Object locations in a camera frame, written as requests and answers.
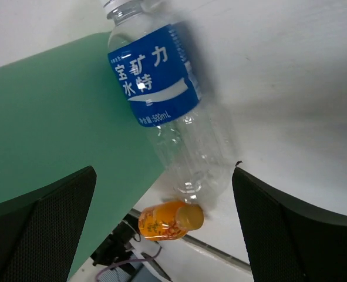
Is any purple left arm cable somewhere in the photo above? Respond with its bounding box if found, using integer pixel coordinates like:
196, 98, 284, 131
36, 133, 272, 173
95, 221, 164, 282

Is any orange juice bottle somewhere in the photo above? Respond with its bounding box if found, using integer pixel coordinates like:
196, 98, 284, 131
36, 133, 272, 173
138, 200, 204, 241

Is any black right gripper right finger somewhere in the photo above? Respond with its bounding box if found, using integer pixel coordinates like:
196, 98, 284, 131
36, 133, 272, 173
232, 166, 347, 281

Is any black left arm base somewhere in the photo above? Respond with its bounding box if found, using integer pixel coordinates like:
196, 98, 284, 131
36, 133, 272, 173
90, 214, 140, 266

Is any clear bottle blue label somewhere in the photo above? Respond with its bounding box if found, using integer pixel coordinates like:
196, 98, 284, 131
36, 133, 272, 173
102, 1, 231, 206

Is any aluminium front table rail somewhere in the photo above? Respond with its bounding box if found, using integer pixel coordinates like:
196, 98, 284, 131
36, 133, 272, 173
129, 208, 252, 270

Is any green plastic bin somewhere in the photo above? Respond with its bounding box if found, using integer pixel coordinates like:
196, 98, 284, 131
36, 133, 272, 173
0, 33, 163, 274

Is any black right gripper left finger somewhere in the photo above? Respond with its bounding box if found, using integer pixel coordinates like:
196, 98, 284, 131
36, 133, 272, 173
0, 166, 97, 281

